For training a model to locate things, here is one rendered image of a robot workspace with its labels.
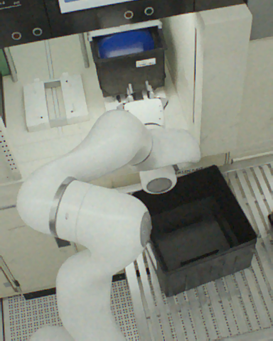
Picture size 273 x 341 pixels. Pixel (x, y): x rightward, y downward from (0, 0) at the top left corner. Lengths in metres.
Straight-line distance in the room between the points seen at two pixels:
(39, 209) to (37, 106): 1.05
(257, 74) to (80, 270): 0.88
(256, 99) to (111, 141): 0.84
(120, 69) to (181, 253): 0.61
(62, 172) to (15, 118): 1.04
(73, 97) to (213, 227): 0.66
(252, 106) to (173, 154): 0.57
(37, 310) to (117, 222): 1.67
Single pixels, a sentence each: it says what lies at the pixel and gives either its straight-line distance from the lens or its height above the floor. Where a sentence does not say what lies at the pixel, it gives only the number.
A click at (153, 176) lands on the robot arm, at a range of 1.24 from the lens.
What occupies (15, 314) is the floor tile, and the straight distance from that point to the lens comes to 2.49.
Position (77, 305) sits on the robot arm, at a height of 1.35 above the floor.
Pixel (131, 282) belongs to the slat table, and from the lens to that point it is 1.62.
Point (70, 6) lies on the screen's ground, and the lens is 1.28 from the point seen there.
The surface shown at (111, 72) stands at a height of 1.06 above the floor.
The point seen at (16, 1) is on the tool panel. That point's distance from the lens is 1.26.
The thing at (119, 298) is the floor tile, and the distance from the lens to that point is 2.43.
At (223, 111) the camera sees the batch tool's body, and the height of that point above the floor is 1.07.
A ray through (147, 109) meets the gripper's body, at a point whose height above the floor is 1.21.
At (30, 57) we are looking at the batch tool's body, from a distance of 2.12.
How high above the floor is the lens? 2.23
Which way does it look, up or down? 53 degrees down
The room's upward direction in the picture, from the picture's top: 7 degrees counter-clockwise
